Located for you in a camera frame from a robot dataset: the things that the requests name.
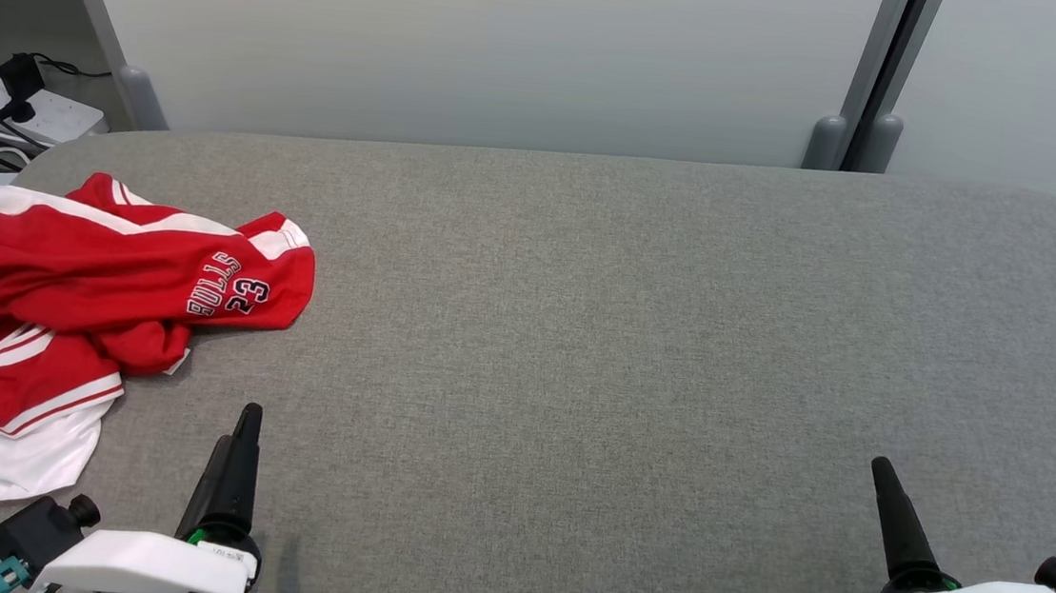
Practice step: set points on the red and white Bulls jersey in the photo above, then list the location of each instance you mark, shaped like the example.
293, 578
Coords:
14, 376

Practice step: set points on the black plug adapter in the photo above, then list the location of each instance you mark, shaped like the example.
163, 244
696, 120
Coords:
20, 75

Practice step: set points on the grey partition post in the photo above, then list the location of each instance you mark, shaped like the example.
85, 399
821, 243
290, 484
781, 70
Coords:
826, 146
98, 1
880, 146

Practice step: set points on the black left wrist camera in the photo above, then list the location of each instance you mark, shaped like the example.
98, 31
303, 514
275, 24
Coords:
39, 531

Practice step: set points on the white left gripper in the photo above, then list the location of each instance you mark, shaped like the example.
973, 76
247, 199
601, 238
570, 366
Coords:
151, 565

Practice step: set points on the white power strip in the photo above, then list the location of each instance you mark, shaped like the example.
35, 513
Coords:
66, 118

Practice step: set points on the red basketball shorts white trim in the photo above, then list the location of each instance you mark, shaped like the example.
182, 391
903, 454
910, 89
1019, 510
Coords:
110, 269

